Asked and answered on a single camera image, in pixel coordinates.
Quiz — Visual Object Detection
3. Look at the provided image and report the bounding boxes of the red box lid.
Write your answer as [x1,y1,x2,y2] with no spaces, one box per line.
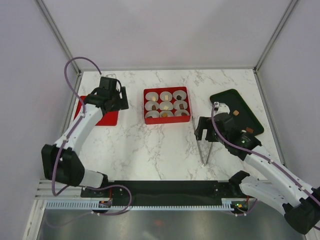
[73,101,119,127]

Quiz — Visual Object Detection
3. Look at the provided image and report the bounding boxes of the metal tweezers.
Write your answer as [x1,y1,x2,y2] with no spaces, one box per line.
[191,116,215,168]

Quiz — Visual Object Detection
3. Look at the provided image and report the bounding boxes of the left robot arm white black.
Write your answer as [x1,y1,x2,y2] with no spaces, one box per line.
[41,76,129,197]

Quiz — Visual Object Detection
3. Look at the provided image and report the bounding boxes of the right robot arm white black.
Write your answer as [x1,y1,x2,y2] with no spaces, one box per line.
[194,112,320,235]

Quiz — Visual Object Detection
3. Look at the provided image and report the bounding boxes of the brown chocolate on tray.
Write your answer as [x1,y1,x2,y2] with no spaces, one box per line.
[246,127,254,134]

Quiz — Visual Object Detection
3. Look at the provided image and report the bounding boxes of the red chocolate box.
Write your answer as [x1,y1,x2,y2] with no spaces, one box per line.
[143,86,192,125]

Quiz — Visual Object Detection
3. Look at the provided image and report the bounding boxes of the dark green tray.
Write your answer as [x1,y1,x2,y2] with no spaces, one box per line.
[209,89,265,136]

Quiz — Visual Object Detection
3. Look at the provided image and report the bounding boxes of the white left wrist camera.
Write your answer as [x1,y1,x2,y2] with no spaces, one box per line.
[105,73,117,79]

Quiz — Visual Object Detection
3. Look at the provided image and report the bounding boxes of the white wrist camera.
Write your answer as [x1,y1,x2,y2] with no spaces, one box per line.
[105,73,117,79]
[211,102,230,117]

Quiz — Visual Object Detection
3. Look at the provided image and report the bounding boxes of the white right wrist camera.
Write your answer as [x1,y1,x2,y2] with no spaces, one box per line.
[211,102,230,117]

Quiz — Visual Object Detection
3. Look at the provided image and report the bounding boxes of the white slotted cable duct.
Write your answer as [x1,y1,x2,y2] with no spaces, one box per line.
[44,198,245,211]

